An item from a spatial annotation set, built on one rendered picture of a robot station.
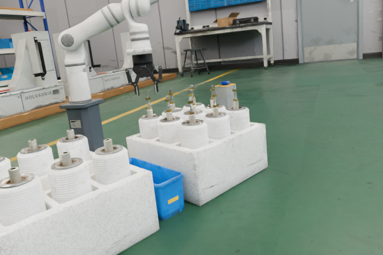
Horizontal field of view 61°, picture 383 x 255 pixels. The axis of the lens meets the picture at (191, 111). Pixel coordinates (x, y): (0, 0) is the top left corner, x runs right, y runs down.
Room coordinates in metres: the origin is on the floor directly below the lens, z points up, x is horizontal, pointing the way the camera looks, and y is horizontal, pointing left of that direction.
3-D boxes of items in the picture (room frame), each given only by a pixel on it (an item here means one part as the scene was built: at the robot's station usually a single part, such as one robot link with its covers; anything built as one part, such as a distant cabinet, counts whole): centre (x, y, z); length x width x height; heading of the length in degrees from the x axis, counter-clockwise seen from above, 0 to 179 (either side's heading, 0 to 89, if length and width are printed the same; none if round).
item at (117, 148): (0.85, 0.23, 0.25); 0.08 x 0.08 x 0.01
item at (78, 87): (1.53, 0.51, 0.39); 0.09 x 0.09 x 0.17; 66
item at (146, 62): (1.24, 0.16, 0.45); 0.08 x 0.08 x 0.09
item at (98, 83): (4.45, 1.08, 0.45); 1.51 x 0.57 x 0.74; 156
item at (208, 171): (1.23, -0.01, 0.09); 0.39 x 0.39 x 0.18; 43
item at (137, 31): (1.24, 0.17, 0.62); 0.09 x 0.07 x 0.15; 84
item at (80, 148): (1.02, 0.40, 0.16); 0.10 x 0.10 x 0.18
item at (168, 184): (1.03, 0.18, 0.06); 0.30 x 0.11 x 0.12; 42
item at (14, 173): (0.69, 0.41, 0.26); 0.02 x 0.02 x 0.03
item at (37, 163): (0.94, 0.48, 0.16); 0.10 x 0.10 x 0.18
